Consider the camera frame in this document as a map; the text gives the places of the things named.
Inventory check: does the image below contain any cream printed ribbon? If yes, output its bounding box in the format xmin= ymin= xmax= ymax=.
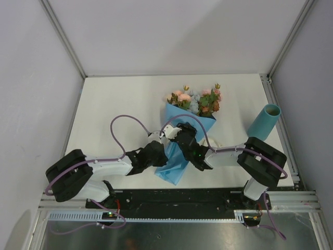
xmin=199 ymin=137 xmax=222 ymax=148

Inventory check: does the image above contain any blue flower bouquet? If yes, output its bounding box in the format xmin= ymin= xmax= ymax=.
xmin=154 ymin=83 xmax=223 ymax=186

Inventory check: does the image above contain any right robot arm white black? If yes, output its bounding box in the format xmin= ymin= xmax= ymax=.
xmin=162 ymin=122 xmax=288 ymax=209

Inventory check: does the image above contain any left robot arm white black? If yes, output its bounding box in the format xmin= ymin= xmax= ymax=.
xmin=45 ymin=141 xmax=168 ymax=208

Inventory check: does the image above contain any teal cylindrical vase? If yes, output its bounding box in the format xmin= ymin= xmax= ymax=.
xmin=247 ymin=104 xmax=281 ymax=141

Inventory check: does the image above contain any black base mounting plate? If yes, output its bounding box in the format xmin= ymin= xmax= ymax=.
xmin=101 ymin=188 xmax=272 ymax=220

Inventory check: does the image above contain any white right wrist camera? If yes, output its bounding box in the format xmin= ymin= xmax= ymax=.
xmin=159 ymin=125 xmax=182 ymax=139

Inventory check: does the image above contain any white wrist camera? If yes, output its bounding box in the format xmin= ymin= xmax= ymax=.
xmin=159 ymin=125 xmax=182 ymax=139
xmin=148 ymin=131 xmax=167 ymax=144

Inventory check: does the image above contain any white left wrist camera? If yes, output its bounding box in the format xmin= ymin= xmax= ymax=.
xmin=148 ymin=131 xmax=167 ymax=144

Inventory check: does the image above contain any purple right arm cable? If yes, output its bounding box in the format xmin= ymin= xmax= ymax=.
xmin=159 ymin=114 xmax=288 ymax=240

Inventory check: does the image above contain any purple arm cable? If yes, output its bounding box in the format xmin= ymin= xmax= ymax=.
xmin=159 ymin=114 xmax=288 ymax=240
xmin=44 ymin=114 xmax=154 ymax=196

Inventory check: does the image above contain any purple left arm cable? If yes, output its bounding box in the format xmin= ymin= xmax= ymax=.
xmin=44 ymin=114 xmax=154 ymax=196

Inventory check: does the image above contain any white slotted cable duct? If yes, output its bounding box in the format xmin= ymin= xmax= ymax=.
xmin=46 ymin=209 xmax=261 ymax=225

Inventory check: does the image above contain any aluminium frame right post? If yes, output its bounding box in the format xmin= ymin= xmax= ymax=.
xmin=266 ymin=0 xmax=317 ymax=79

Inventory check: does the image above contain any aluminium frame post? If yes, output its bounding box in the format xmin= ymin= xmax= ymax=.
xmin=266 ymin=0 xmax=317 ymax=79
xmin=39 ymin=0 xmax=87 ymax=80

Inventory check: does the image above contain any aluminium frame left post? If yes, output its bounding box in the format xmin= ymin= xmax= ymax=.
xmin=39 ymin=0 xmax=87 ymax=80

